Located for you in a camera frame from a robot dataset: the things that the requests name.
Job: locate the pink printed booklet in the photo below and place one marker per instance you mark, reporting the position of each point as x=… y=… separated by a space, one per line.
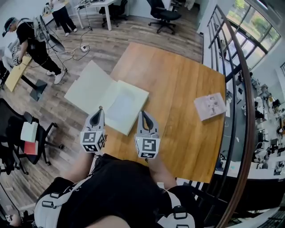
x=210 y=107

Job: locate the black stand with reflector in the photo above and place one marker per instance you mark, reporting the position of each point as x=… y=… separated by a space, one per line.
x=54 y=41

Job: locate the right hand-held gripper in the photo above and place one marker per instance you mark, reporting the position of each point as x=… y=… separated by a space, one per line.
x=147 y=145

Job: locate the black office chair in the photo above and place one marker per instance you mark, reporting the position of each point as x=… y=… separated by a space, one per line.
x=115 y=11
x=13 y=133
x=165 y=14

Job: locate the pale yellow folder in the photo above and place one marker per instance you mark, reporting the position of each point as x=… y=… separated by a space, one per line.
x=107 y=95

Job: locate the red book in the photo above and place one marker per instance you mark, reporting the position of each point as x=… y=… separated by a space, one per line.
x=30 y=148

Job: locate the large window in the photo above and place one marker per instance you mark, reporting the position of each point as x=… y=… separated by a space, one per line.
x=253 y=26

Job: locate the yellow wooden side table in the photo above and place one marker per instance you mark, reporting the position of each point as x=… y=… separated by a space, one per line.
x=16 y=74

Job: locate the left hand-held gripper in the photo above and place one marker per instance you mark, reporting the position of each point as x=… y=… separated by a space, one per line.
x=92 y=139

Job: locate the grey harness vest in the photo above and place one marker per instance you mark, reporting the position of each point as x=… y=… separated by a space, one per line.
x=52 y=201

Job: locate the white power strip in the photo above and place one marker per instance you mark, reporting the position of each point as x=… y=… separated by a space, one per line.
x=84 y=47

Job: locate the person's right forearm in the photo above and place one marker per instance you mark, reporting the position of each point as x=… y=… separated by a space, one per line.
x=161 y=172

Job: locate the dark metal railing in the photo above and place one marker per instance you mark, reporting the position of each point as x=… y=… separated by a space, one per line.
x=243 y=89

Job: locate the person's left forearm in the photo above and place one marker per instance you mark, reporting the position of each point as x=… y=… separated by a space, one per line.
x=81 y=165

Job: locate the person's black shirt torso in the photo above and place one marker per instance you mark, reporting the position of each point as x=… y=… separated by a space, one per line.
x=115 y=191

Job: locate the white table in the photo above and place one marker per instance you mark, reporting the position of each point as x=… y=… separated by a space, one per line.
x=98 y=6

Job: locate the white box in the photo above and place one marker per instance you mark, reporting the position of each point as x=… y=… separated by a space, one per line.
x=29 y=131

